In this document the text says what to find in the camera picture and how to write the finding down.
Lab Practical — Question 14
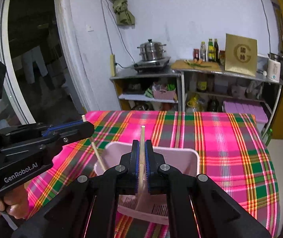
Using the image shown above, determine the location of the light wooden chopstick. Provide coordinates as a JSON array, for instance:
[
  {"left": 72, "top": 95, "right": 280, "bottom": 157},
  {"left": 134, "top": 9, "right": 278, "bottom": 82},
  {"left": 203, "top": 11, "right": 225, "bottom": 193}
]
[
  {"left": 138, "top": 125, "right": 145, "bottom": 195},
  {"left": 81, "top": 114, "right": 107, "bottom": 172}
]

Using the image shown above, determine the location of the person's left hand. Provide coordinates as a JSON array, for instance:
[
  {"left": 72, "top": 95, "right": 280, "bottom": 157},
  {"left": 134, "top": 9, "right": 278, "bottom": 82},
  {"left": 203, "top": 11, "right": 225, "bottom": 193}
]
[{"left": 0, "top": 185, "right": 29, "bottom": 219}]

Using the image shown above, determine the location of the pink plastic utensil holder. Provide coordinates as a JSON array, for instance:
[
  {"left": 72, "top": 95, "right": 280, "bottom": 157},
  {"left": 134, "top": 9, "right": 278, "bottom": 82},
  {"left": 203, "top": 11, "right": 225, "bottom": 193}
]
[{"left": 101, "top": 142, "right": 200, "bottom": 225}]

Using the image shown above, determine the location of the pink plaid tablecloth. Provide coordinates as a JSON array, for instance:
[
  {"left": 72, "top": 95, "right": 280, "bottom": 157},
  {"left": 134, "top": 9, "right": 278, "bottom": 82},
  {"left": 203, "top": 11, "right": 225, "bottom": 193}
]
[{"left": 26, "top": 111, "right": 280, "bottom": 237}]

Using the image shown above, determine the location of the white power strip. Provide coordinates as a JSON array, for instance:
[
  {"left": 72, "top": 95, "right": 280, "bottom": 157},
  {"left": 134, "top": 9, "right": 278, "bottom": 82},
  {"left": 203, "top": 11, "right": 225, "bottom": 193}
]
[{"left": 110, "top": 54, "right": 116, "bottom": 77}]

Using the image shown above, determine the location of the metal shelf table left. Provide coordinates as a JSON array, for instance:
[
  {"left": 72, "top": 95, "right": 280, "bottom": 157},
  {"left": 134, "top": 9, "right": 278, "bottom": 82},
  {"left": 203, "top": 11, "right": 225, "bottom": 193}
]
[{"left": 110, "top": 67, "right": 183, "bottom": 111}]

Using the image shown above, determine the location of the metal shelf table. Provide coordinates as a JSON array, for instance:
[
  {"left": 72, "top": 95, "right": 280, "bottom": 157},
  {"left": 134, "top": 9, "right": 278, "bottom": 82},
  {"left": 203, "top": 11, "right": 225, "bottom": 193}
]
[
  {"left": 178, "top": 68, "right": 283, "bottom": 138},
  {"left": 110, "top": 67, "right": 183, "bottom": 111}
]

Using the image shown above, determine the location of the pink woven basket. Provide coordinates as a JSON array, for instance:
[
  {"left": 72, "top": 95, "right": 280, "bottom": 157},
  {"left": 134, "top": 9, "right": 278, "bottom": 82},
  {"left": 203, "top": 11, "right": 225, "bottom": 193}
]
[{"left": 152, "top": 83, "right": 178, "bottom": 101}]

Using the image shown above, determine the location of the black induction cooker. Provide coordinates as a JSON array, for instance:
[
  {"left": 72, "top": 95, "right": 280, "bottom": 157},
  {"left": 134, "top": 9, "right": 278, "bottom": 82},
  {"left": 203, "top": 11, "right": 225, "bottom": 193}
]
[{"left": 133, "top": 57, "right": 170, "bottom": 73}]

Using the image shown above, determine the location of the stainless steel steamer pot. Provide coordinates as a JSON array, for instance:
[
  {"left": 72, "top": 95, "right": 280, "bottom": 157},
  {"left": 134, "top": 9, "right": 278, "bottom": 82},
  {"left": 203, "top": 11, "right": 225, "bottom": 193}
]
[{"left": 137, "top": 39, "right": 166, "bottom": 61}]

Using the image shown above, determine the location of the yellow oil jug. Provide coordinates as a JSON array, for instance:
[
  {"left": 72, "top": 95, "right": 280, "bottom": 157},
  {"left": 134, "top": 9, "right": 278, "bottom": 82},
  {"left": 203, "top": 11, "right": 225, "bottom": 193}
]
[{"left": 186, "top": 93, "right": 206, "bottom": 113}]

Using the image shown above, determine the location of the purple storage box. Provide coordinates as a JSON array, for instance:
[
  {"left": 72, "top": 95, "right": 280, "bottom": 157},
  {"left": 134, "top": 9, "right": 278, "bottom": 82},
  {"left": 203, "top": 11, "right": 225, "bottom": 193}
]
[{"left": 223, "top": 101, "right": 268, "bottom": 124}]

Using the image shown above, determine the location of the metal shelf table right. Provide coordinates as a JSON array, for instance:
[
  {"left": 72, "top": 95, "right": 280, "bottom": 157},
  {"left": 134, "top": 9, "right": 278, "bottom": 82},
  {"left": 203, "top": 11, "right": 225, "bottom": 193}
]
[{"left": 178, "top": 68, "right": 283, "bottom": 138}]

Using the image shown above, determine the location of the red lid jar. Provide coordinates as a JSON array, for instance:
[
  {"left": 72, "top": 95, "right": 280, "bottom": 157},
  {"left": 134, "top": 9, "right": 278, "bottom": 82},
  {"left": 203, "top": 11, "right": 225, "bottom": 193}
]
[{"left": 193, "top": 49, "right": 200, "bottom": 60}]

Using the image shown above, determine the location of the wooden cutting board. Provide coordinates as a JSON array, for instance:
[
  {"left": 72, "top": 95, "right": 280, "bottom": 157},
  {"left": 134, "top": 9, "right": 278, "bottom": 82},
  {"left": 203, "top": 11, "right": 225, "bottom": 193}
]
[{"left": 170, "top": 60, "right": 222, "bottom": 71}]

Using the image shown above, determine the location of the clear plastic bottle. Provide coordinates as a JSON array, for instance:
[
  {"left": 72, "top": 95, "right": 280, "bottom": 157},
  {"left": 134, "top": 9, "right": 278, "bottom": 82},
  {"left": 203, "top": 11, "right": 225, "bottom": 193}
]
[{"left": 200, "top": 41, "right": 207, "bottom": 61}]

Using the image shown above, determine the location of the green hanging cloth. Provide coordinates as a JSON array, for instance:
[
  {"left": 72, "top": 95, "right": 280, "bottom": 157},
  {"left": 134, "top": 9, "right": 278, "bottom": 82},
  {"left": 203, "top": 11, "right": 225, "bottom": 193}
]
[{"left": 111, "top": 0, "right": 135, "bottom": 26}]

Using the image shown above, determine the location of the green oil bottle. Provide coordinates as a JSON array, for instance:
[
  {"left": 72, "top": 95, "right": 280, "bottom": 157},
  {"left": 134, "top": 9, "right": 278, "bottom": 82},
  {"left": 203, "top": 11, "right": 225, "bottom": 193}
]
[{"left": 208, "top": 39, "right": 215, "bottom": 62}]

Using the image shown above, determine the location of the dark sauce bottle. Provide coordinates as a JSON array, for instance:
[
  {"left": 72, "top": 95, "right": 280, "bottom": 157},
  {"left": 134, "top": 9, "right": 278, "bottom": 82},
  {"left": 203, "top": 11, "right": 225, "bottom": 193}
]
[{"left": 213, "top": 39, "right": 219, "bottom": 63}]

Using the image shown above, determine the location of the gold cardboard box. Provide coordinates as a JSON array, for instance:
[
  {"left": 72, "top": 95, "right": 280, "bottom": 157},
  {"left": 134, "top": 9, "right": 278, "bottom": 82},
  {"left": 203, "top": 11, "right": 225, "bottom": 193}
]
[{"left": 225, "top": 33, "right": 258, "bottom": 77}]

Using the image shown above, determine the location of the white electric kettle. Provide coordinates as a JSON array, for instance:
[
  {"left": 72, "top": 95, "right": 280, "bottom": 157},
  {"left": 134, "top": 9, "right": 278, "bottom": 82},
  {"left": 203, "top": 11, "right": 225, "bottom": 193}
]
[{"left": 267, "top": 53, "right": 283, "bottom": 83}]

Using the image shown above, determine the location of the white wall switch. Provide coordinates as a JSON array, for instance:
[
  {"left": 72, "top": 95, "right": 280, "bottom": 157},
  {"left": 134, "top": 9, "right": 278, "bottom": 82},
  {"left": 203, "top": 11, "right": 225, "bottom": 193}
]
[{"left": 86, "top": 25, "right": 94, "bottom": 32}]

